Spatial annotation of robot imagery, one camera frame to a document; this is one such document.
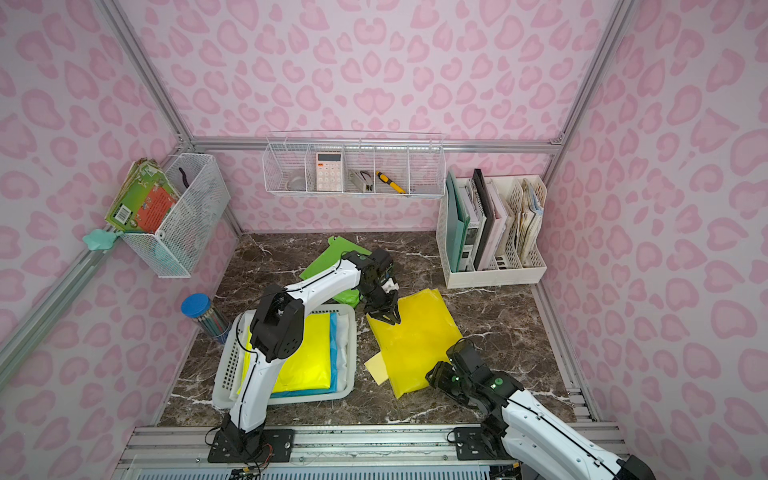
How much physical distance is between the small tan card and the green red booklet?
0.64 m

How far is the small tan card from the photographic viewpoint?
2.80ft

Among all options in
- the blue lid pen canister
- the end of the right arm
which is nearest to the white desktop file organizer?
the end of the right arm

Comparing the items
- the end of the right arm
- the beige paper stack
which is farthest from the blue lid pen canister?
the beige paper stack

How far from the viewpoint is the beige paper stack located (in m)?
0.92
